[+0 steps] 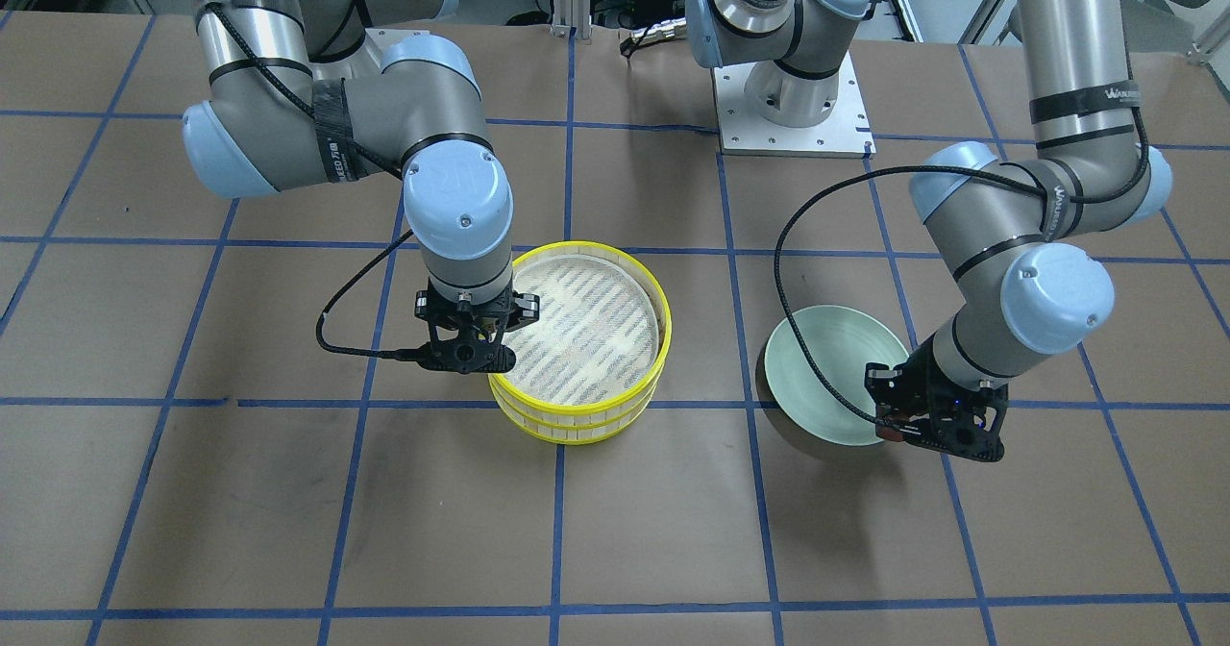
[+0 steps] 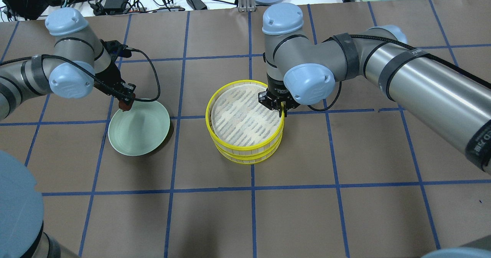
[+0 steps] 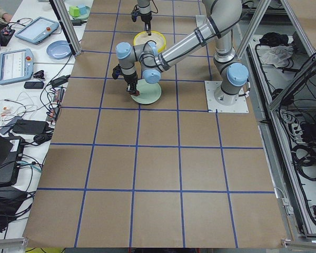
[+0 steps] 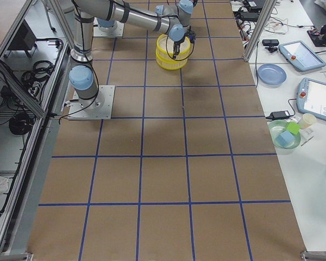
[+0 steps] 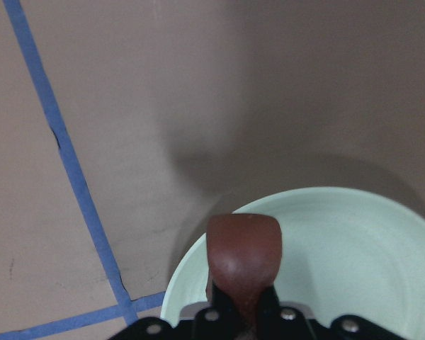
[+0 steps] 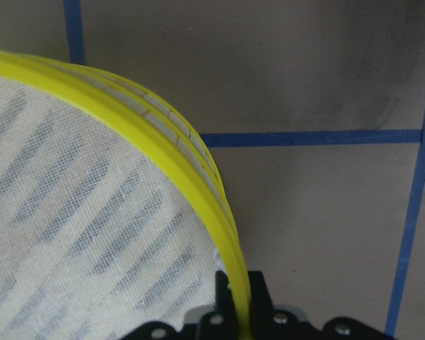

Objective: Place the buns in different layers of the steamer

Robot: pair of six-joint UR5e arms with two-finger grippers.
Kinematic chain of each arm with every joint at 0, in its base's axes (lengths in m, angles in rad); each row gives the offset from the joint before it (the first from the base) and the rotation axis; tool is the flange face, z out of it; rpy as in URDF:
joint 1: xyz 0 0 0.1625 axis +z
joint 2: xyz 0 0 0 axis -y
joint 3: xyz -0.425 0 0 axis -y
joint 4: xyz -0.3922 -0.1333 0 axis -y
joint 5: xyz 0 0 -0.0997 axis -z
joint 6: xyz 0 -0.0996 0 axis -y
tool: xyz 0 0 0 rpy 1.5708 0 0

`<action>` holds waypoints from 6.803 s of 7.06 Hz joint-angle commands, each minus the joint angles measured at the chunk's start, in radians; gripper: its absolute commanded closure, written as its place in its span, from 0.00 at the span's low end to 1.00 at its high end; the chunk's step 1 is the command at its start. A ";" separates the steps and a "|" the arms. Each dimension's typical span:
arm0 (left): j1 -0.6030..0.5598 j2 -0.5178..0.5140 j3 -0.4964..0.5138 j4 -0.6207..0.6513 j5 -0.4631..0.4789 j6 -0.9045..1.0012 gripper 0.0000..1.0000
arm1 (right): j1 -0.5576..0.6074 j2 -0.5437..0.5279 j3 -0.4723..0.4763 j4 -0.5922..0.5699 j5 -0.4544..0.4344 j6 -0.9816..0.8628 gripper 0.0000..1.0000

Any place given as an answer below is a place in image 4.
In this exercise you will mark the teach pendant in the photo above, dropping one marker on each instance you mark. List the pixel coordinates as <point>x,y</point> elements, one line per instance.
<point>301,56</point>
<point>311,98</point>

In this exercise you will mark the blue foam block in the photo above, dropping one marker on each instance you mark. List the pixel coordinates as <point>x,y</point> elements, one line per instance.
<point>285,138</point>

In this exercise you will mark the green foam block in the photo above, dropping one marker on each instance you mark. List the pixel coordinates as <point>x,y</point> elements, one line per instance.
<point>293,128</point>

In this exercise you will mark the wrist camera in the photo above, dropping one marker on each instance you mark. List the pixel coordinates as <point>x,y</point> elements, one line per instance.
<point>191,35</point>

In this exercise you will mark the blue plate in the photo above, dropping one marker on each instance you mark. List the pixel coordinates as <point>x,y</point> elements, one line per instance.
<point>271,74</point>

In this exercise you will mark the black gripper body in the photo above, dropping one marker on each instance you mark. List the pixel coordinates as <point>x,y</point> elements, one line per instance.
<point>177,44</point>

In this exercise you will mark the green bowl with blocks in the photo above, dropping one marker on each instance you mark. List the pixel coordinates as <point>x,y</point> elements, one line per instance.
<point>278,126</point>

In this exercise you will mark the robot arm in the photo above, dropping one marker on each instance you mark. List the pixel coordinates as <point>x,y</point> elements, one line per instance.
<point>142,86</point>

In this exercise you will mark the paper cup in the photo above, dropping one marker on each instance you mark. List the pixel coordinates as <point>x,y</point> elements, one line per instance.
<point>307,120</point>

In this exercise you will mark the teach pendant near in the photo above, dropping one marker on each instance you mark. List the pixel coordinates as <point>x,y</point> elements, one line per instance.
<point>311,98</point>

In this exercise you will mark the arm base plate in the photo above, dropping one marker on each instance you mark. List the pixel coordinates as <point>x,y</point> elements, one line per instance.
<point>99,109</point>
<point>109,32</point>

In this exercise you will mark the aluminium frame post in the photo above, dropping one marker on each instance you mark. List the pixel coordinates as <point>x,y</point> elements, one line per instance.
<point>259,27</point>

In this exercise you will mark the teach pendant far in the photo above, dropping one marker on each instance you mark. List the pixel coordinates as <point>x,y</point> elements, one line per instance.
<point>301,56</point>

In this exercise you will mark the black power adapter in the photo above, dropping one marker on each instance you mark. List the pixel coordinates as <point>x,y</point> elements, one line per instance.
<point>279,115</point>

